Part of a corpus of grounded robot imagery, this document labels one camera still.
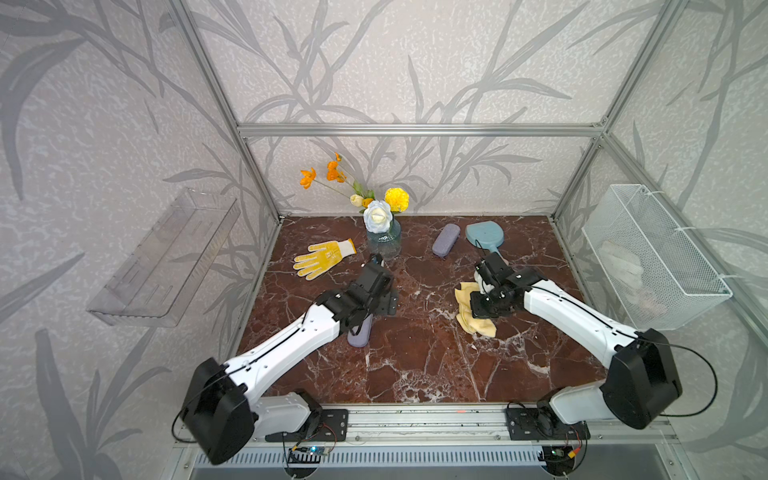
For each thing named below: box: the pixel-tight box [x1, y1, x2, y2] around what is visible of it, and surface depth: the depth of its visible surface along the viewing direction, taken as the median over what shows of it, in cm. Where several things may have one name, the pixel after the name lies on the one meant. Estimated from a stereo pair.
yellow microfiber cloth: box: [454, 282, 497, 338], surface depth 81 cm
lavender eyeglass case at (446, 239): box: [432, 223, 461, 258], surface depth 113 cm
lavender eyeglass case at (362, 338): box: [347, 314, 373, 348], surface depth 88 cm
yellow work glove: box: [293, 238, 357, 280], surface depth 110 cm
